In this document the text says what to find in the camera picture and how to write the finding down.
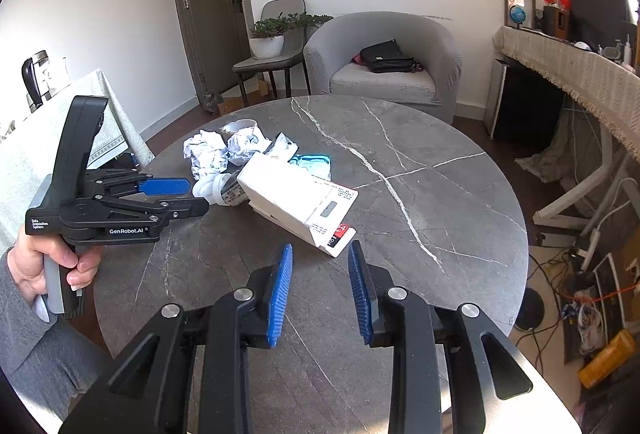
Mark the small blue globe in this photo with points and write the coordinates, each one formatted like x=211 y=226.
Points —
x=516 y=16

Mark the paper tape roll core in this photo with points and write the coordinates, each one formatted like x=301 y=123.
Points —
x=239 y=124

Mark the grey marble round table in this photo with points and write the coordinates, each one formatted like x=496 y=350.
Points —
x=425 y=194

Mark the white power strip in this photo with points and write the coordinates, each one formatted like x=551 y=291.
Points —
x=590 y=246

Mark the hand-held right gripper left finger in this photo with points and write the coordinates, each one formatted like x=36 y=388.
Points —
x=280 y=294

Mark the cardboard box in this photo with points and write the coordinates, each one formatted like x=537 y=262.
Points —
x=235 y=103

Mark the grey dining chair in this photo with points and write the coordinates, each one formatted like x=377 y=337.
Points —
x=282 y=11

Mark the person's left forearm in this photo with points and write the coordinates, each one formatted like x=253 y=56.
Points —
x=35 y=354

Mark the person's left hand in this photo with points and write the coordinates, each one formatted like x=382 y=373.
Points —
x=25 y=269

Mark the grey cat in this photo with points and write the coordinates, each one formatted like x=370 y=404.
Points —
x=212 y=99

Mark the beige fringed desk cloth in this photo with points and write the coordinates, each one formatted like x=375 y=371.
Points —
x=575 y=68

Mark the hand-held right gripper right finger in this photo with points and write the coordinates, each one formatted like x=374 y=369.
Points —
x=359 y=294

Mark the white carton box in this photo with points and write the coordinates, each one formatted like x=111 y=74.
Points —
x=290 y=199

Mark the grey door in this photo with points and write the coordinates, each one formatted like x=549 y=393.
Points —
x=210 y=23

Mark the black handbag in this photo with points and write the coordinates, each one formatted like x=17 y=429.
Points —
x=387 y=56

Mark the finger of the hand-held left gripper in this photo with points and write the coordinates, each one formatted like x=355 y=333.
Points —
x=165 y=187
x=190 y=208

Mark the black round floor device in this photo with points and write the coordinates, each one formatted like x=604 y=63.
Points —
x=530 y=309

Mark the white paper ball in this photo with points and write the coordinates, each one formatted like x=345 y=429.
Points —
x=205 y=153
x=245 y=146

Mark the black white wrapper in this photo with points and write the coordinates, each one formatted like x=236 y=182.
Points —
x=281 y=147

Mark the yellow bag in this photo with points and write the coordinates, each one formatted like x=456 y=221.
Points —
x=607 y=359

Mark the white desk frame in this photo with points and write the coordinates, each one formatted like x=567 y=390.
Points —
x=595 y=194

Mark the blue white plastic packet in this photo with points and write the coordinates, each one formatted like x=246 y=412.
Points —
x=315 y=166

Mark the potted green plant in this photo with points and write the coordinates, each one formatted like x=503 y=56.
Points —
x=265 y=44

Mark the black cabinet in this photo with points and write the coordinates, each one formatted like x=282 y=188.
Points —
x=525 y=103

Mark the black monitor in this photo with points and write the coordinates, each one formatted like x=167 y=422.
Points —
x=597 y=16

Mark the grey armchair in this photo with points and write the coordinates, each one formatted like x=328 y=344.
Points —
x=440 y=63

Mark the white plastic bottle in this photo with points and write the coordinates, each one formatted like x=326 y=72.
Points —
x=212 y=189

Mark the brown wooden box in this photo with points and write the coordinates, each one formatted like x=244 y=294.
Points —
x=555 y=22

